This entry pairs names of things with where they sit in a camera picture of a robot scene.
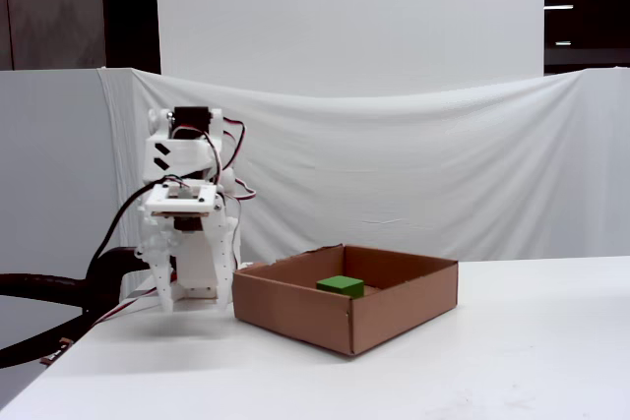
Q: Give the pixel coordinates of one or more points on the brown table clamp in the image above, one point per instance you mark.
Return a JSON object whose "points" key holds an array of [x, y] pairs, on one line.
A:
{"points": [[56, 348]]}

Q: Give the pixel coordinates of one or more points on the white light strip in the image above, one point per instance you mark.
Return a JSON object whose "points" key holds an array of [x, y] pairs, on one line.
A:
{"points": [[564, 43], [558, 7]]}

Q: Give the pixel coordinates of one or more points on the white draped cloth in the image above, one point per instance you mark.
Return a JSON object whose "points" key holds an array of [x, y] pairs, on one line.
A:
{"points": [[418, 169]]}

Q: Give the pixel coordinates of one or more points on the brown cardboard box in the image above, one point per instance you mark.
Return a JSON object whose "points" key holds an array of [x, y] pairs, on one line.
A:
{"points": [[394, 312]]}

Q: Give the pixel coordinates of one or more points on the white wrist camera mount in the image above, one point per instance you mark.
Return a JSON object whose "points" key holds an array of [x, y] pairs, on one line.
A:
{"points": [[182, 202]]}

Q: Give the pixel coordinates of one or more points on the white backdrop panel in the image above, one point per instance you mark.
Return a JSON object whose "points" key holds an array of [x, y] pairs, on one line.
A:
{"points": [[344, 17]]}

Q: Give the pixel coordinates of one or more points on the grey partition board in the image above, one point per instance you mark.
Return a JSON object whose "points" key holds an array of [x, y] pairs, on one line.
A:
{"points": [[49, 169]]}

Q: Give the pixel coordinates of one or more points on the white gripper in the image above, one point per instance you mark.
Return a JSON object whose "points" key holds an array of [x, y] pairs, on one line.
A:
{"points": [[196, 270]]}

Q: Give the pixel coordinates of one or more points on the green wooden cube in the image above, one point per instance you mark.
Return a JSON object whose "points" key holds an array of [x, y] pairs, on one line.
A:
{"points": [[339, 284]]}

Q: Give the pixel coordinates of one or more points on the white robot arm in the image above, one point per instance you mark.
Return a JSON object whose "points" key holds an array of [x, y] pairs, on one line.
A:
{"points": [[179, 157]]}

